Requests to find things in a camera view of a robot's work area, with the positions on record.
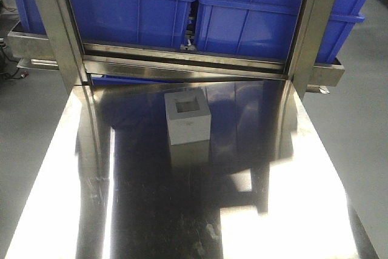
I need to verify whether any gray square base block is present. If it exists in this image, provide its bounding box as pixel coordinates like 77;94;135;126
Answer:
164;89;212;145

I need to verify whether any blue plastic bin right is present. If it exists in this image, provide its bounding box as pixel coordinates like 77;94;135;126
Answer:
195;0;366;64

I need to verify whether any blue bin with red contents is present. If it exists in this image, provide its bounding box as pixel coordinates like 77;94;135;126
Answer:
15;0;194;49

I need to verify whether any stainless steel rack frame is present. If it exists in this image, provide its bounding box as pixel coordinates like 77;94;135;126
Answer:
19;0;335;97

